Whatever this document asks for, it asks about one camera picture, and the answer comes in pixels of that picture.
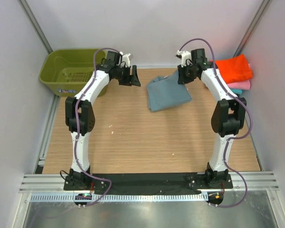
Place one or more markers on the left corner aluminium post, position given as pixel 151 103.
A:
pixel 36 26

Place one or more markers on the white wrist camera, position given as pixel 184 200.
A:
pixel 126 58
pixel 183 56

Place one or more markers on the white slotted cable duct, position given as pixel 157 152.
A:
pixel 85 197

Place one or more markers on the olive green plastic basket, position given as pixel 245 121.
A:
pixel 66 71

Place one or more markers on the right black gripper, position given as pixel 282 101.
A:
pixel 182 80

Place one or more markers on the teal folded t shirt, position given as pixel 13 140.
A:
pixel 237 91

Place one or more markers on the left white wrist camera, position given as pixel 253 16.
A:
pixel 126 58

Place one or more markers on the aluminium frame rail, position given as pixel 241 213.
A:
pixel 251 180

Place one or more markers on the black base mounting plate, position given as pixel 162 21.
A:
pixel 147 184

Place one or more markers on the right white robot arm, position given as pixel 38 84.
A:
pixel 228 116

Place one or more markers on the right corner aluminium post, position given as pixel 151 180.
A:
pixel 252 26

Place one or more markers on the orange folded t shirt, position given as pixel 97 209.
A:
pixel 235 69

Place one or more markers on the grey-blue t shirt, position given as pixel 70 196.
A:
pixel 164 92

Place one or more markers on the pink folded t shirt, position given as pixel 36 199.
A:
pixel 242 85

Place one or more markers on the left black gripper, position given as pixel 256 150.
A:
pixel 128 81

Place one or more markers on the corner aluminium post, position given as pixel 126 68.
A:
pixel 252 26
pixel 36 26

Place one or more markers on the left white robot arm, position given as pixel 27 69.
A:
pixel 79 114

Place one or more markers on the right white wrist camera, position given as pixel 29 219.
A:
pixel 183 56

